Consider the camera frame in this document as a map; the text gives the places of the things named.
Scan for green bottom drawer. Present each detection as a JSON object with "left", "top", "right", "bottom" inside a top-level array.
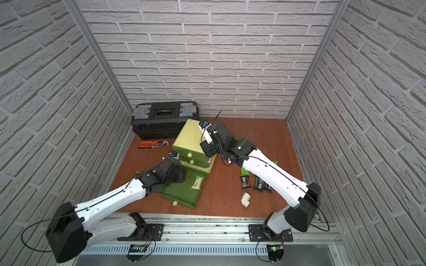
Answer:
[{"left": 159, "top": 167, "right": 208, "bottom": 209}]

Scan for yellow-green drawer cabinet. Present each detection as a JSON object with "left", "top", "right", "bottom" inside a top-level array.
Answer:
[{"left": 172, "top": 119, "right": 216, "bottom": 174}]

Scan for black cookie packet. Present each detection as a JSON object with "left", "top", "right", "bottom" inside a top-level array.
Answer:
[
  {"left": 263, "top": 183, "right": 272, "bottom": 194},
  {"left": 240, "top": 176, "right": 251, "bottom": 189},
  {"left": 253, "top": 176, "right": 264, "bottom": 192}
]

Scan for beige cookie packet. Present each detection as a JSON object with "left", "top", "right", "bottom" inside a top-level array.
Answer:
[{"left": 191, "top": 176, "right": 205, "bottom": 190}]

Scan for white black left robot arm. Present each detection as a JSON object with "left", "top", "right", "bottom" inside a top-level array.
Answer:
[{"left": 45, "top": 156, "right": 186, "bottom": 263}]

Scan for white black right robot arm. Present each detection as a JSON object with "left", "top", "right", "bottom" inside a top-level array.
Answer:
[{"left": 199, "top": 120, "right": 321, "bottom": 238}]

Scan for white plastic pipe elbow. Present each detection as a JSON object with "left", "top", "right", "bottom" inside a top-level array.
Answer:
[{"left": 241, "top": 192, "right": 251, "bottom": 208}]

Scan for black plastic toolbox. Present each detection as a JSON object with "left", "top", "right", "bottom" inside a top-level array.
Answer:
[{"left": 131, "top": 102, "right": 199, "bottom": 140}]

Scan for left controller board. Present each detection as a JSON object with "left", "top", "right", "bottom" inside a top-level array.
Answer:
[{"left": 126, "top": 244, "right": 149, "bottom": 262}]

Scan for controller board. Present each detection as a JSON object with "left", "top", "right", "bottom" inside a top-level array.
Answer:
[
  {"left": 126, "top": 244, "right": 149, "bottom": 262},
  {"left": 266, "top": 244, "right": 284, "bottom": 263}
]

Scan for right controller board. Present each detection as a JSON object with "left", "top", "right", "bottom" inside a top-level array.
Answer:
[{"left": 266, "top": 244, "right": 284, "bottom": 263}]

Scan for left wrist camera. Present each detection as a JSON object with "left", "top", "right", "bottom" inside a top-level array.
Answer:
[{"left": 169, "top": 151, "right": 179, "bottom": 160}]

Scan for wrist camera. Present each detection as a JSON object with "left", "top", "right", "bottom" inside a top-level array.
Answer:
[
  {"left": 199, "top": 120, "right": 213, "bottom": 145},
  {"left": 169, "top": 151, "right": 179, "bottom": 160}
]

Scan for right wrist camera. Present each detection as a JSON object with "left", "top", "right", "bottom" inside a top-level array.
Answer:
[{"left": 199, "top": 120, "right": 213, "bottom": 145}]

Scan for orange-handled pliers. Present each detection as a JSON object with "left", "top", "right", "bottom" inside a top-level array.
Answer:
[{"left": 137, "top": 140, "right": 170, "bottom": 149}]

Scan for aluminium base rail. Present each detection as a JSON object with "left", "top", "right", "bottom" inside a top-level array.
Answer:
[{"left": 82, "top": 213, "right": 343, "bottom": 259}]

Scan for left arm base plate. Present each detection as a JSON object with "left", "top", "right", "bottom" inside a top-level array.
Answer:
[{"left": 117, "top": 224, "right": 165, "bottom": 241}]

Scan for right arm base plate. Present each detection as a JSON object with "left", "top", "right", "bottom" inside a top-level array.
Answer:
[{"left": 248, "top": 224, "right": 294, "bottom": 242}]

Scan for aluminium corner post right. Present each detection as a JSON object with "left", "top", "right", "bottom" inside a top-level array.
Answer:
[{"left": 285, "top": 0, "right": 351, "bottom": 123}]

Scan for aluminium corner post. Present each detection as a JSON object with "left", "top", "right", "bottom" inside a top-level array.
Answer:
[
  {"left": 64, "top": 0, "right": 133, "bottom": 116},
  {"left": 285, "top": 0, "right": 351, "bottom": 123}
]

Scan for aluminium corner post left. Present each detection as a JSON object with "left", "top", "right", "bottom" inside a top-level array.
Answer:
[{"left": 64, "top": 0, "right": 133, "bottom": 116}]

